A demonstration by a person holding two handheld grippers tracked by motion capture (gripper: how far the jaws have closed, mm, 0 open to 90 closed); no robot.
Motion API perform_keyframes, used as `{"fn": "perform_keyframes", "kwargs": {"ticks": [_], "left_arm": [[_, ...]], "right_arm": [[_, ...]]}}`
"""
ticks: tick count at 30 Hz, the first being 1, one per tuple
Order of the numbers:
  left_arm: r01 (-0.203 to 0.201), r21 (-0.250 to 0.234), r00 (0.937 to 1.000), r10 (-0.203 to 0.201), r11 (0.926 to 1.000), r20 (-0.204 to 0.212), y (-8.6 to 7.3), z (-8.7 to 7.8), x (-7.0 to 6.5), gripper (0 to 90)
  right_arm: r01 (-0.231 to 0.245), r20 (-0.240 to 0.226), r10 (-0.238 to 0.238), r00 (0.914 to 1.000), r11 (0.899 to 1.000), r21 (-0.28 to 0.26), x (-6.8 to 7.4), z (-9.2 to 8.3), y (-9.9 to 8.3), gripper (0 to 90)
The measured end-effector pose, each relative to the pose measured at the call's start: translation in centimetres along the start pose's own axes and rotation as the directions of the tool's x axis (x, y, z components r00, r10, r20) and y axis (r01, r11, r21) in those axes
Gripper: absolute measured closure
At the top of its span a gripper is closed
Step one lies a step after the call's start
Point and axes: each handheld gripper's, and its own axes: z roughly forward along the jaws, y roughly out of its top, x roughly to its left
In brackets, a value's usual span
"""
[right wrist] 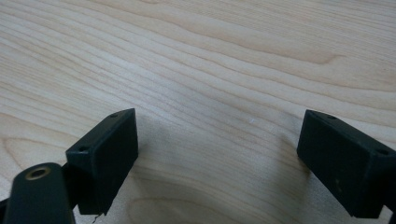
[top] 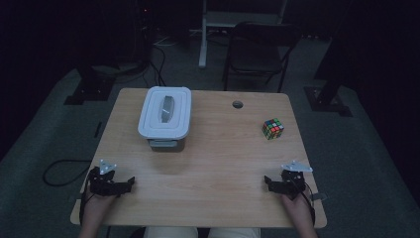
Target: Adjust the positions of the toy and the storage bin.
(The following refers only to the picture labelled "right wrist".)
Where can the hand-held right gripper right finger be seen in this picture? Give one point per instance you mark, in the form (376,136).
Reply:
(345,165)

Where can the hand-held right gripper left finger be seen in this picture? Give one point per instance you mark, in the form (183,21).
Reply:
(106,155)

